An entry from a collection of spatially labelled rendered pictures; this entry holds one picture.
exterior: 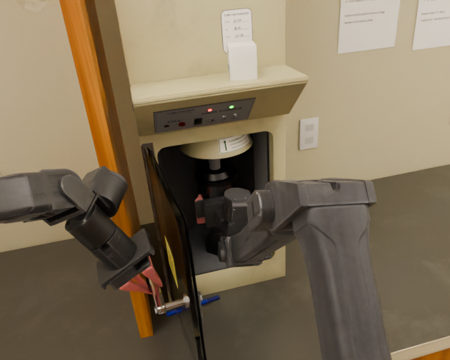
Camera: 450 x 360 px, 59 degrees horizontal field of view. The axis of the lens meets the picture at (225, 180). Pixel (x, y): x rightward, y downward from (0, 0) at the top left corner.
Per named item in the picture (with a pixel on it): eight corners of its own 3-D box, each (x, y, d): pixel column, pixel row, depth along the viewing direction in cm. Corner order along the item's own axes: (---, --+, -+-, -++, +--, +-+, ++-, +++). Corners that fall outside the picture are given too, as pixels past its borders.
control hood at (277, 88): (137, 133, 81) (128, 84, 77) (286, 110, 87) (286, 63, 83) (141, 155, 71) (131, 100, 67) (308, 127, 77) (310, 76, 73)
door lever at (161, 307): (176, 276, 75) (174, 266, 74) (188, 311, 67) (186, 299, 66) (148, 285, 74) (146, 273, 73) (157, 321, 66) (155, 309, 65)
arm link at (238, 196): (220, 266, 81) (261, 263, 82) (222, 218, 76) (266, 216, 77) (212, 232, 91) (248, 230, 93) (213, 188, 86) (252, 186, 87)
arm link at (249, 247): (263, 228, 43) (356, 222, 45) (256, 178, 45) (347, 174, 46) (216, 270, 83) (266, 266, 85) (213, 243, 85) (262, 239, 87)
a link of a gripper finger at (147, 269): (136, 288, 74) (103, 258, 69) (167, 265, 75) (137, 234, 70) (142, 313, 69) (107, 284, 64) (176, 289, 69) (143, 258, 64)
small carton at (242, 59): (228, 75, 78) (226, 43, 75) (254, 73, 78) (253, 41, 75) (230, 81, 73) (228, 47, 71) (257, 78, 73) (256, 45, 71)
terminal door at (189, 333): (172, 291, 100) (146, 143, 81) (208, 399, 74) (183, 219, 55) (169, 292, 100) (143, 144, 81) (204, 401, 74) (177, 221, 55)
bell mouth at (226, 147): (175, 137, 104) (173, 117, 101) (241, 127, 107) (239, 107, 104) (186, 164, 88) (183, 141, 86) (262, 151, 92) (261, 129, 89)
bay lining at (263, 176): (166, 226, 121) (146, 114, 105) (247, 209, 126) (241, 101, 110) (177, 278, 100) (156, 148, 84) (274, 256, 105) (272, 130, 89)
